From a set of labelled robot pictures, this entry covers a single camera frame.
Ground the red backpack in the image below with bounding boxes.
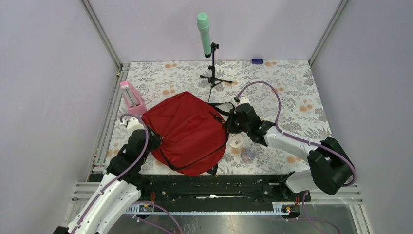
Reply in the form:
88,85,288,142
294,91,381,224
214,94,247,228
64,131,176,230
142,92,229,176

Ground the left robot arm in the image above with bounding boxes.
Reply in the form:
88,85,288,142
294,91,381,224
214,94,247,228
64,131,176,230
54,125,160,234

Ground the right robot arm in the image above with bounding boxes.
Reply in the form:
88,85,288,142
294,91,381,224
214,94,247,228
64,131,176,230
225,103,356,201

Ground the white oval card package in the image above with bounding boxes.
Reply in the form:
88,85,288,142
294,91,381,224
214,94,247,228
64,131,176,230
227,134,244,148

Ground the clear round plastic container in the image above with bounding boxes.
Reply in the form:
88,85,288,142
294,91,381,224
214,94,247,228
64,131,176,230
241,148,256,163

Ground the pink metronome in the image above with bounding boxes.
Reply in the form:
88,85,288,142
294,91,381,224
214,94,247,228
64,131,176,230
120,81,147,116

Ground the black microphone tripod stand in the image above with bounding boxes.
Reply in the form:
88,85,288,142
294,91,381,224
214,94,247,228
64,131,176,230
199,42,233,101

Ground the small blue block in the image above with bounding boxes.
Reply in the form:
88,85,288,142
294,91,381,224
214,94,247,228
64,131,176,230
251,58,263,64

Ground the mint green microphone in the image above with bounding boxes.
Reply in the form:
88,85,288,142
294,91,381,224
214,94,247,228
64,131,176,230
197,12,212,58

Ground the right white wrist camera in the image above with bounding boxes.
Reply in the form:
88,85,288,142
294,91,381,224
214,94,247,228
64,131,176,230
235,96,252,114

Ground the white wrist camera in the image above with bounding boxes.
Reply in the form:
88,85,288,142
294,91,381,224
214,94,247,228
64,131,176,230
235,96,252,114
126,117,143,132

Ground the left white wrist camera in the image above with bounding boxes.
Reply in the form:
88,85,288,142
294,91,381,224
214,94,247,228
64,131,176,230
126,117,143,132

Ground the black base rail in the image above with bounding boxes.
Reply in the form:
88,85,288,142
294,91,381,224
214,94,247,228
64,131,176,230
129,175,311,215

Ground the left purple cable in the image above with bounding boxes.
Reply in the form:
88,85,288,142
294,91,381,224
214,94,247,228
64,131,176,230
69,113,150,234

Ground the purple cable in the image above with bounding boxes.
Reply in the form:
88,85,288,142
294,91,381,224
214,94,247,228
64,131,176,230
234,81,357,188
69,113,150,234

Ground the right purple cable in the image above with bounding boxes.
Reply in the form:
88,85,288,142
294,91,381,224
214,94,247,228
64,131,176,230
234,81,357,188

